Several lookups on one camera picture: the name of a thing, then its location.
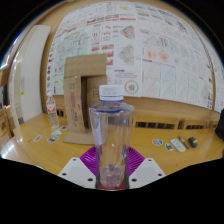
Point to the dark pen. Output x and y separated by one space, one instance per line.
183 141

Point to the black tape measure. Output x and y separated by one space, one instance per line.
193 142

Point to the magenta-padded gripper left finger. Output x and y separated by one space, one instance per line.
76 170

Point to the white rectangular card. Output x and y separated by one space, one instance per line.
177 145

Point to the wooden chair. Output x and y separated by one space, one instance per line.
5 123

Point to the wall poster sheets group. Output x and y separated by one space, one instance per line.
150 50

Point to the small printed sticker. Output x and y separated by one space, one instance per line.
37 138
169 147
52 139
56 132
64 127
157 142

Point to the brown cardboard box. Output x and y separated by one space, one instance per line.
75 100

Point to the black bag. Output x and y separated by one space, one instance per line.
220 129

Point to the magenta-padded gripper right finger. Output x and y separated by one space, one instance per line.
148 170

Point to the small red-labelled plastic bottle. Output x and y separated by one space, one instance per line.
52 113

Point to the clear plastic water bottle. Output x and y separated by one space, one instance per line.
111 133

